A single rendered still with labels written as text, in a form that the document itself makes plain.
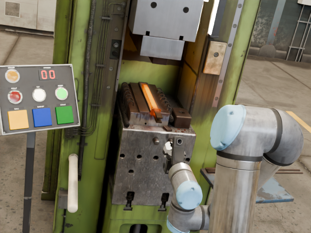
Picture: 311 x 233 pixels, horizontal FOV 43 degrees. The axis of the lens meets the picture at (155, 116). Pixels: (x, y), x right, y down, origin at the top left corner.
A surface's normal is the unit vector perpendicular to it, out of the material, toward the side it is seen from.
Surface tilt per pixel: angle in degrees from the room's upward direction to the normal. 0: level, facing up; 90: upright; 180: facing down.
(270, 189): 0
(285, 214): 0
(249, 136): 73
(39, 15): 90
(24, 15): 90
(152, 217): 90
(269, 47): 90
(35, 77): 60
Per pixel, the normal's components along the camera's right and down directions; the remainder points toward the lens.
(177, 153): 0.23, -0.12
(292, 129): 0.50, -0.12
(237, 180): -0.18, 0.05
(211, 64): 0.18, 0.42
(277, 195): 0.17, -0.91
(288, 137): 0.38, 0.25
